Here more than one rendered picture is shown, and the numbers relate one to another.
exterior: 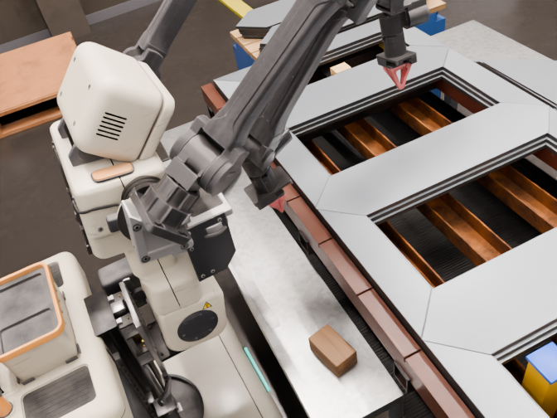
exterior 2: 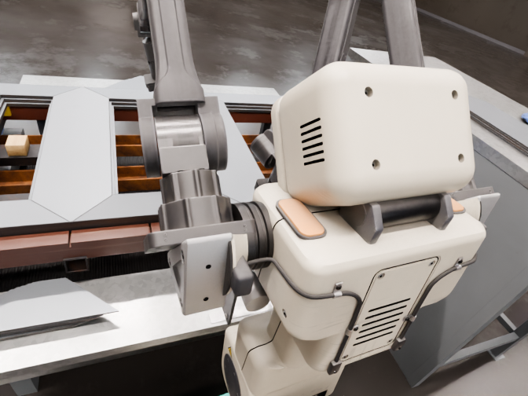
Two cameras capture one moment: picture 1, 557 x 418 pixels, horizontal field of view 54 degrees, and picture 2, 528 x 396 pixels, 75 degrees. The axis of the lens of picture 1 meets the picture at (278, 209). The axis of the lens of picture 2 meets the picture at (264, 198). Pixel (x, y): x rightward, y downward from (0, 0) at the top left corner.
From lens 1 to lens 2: 133 cm
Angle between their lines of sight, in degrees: 72
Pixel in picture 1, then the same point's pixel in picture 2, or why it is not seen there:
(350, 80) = (67, 137)
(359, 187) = (235, 178)
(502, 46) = (82, 83)
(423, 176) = (238, 150)
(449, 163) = (231, 137)
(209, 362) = not seen: outside the picture
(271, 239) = not seen: hidden behind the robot
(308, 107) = (87, 172)
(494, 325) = not seen: hidden behind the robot
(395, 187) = (243, 163)
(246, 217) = (163, 294)
